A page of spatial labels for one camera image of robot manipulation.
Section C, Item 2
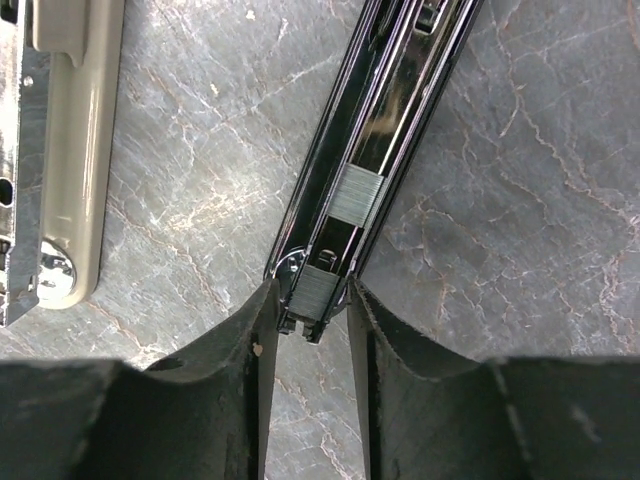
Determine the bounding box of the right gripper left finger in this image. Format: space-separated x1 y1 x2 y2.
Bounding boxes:
1 280 280 479

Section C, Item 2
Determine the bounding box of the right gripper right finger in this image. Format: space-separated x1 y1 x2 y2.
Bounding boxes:
348 281 639 479

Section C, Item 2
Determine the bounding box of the silver staple strip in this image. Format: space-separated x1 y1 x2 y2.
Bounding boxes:
289 265 339 321
327 164 385 227

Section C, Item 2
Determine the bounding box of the white black stapler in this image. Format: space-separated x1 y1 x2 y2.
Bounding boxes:
1 1 125 326

